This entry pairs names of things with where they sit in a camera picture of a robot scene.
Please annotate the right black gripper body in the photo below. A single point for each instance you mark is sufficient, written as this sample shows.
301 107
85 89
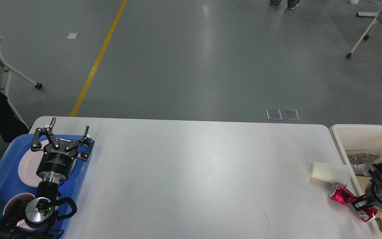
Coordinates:
373 195

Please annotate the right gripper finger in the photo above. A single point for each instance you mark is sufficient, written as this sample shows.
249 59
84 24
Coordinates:
361 200
363 210

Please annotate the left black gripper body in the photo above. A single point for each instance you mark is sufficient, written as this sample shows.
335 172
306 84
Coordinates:
57 161

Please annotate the brown paper bag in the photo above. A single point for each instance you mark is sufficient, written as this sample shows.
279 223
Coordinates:
363 182

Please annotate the crushed red can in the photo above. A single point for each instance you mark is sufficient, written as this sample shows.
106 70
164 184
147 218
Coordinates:
342 195

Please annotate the pink plate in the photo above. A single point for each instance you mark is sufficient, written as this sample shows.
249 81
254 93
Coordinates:
29 163

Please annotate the pink HOME mug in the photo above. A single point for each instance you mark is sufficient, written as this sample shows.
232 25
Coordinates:
31 207

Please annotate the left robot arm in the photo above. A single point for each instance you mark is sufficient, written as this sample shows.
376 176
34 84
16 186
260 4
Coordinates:
56 224

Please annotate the white paper cup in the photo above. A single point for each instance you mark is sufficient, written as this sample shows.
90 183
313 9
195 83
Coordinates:
330 173

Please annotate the crumpled clear plastic wrap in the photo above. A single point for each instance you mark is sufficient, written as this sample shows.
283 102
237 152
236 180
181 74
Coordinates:
361 161

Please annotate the white plastic bin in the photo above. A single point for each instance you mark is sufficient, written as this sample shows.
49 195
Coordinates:
362 138

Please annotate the right floor outlet plate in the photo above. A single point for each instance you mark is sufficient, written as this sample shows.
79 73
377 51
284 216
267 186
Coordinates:
291 114

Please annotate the floor outlet plate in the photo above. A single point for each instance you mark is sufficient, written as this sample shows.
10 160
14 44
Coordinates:
291 114
274 114

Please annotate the left floor outlet plate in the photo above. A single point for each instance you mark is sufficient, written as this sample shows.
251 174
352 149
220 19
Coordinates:
274 114

